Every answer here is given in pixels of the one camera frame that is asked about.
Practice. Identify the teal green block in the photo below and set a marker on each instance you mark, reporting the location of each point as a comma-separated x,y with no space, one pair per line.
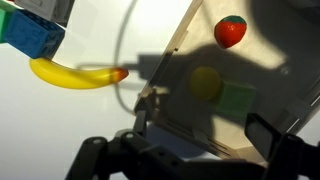
4,25

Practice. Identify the light wooden slatted crate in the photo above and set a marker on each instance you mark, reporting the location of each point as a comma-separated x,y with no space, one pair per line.
266,66

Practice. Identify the red toy strawberry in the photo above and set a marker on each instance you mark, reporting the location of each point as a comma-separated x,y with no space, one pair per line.
230,31

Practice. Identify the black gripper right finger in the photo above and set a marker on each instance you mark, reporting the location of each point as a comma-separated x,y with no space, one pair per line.
263,138

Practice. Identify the gray block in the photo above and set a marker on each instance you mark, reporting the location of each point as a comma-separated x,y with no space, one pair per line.
46,8

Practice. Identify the lime green block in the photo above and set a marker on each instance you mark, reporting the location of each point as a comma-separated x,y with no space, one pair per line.
236,100

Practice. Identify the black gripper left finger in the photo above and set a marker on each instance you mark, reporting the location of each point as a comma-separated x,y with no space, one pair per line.
140,121

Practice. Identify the blue block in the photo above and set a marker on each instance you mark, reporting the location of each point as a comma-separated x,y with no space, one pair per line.
31,33

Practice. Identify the yellow toy lemon ball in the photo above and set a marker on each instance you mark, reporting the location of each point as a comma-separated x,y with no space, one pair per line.
205,83

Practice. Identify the yellow toy banana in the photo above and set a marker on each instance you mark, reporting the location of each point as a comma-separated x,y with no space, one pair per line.
73,78

